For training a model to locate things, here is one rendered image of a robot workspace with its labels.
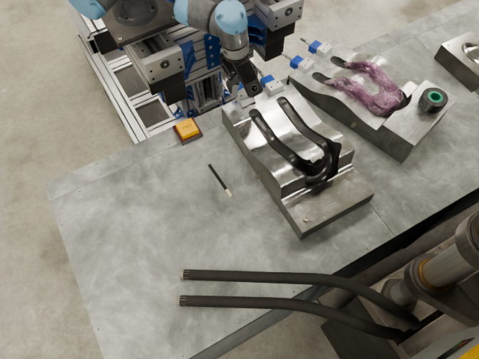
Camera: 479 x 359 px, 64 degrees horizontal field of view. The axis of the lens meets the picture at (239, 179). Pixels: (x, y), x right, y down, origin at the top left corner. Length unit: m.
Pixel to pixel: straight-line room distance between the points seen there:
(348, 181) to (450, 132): 0.46
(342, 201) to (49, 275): 1.53
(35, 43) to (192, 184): 2.17
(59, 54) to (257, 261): 2.29
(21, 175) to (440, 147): 2.13
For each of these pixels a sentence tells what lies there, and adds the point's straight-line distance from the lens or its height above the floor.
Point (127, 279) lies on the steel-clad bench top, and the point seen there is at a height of 0.80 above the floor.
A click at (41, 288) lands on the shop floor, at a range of 2.19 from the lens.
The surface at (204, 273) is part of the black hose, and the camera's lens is 1.10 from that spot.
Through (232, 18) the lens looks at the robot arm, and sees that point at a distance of 0.98.
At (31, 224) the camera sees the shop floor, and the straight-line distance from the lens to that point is 2.34.
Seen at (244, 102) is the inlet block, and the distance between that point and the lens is 1.28.
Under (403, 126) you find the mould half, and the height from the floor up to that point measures 0.91.
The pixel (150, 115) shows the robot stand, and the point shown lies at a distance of 2.21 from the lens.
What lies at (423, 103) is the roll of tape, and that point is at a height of 0.93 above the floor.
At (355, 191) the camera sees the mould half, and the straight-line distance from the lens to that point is 1.21.
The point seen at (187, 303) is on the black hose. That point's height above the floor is 0.83.
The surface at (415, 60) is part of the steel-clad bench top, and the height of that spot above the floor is 0.80.
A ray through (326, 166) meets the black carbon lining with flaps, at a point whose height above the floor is 0.88.
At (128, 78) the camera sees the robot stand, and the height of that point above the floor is 0.21.
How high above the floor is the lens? 1.90
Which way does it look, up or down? 62 degrees down
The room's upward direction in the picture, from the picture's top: 2 degrees counter-clockwise
